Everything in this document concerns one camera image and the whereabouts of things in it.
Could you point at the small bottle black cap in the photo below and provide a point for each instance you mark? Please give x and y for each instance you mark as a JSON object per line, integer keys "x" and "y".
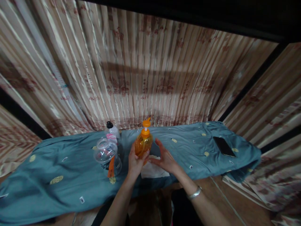
{"x": 112, "y": 133}

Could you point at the orange pump soap bottle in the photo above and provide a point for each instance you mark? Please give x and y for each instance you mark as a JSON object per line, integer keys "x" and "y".
{"x": 144, "y": 141}

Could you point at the person's left hand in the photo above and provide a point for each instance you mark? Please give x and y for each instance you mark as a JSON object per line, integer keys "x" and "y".
{"x": 135, "y": 162}

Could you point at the person's legs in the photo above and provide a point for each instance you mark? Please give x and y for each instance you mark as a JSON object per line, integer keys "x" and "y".
{"x": 164, "y": 209}

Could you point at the striped beige curtain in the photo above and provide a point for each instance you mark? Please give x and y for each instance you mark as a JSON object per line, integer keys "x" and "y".
{"x": 141, "y": 70}

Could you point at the black smartphone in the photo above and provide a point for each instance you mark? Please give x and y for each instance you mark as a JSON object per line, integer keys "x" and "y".
{"x": 223, "y": 146}

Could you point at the white tissue paper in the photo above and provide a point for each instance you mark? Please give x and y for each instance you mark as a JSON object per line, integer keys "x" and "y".
{"x": 152, "y": 170}

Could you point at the person's right hand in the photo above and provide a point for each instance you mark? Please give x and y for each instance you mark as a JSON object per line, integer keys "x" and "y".
{"x": 165, "y": 157}

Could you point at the teal patterned cloth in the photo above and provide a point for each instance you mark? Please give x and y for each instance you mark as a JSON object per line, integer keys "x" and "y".
{"x": 70, "y": 169}

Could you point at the clear plastic bottle orange label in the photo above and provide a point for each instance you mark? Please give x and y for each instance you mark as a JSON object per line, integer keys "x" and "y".
{"x": 107, "y": 155}

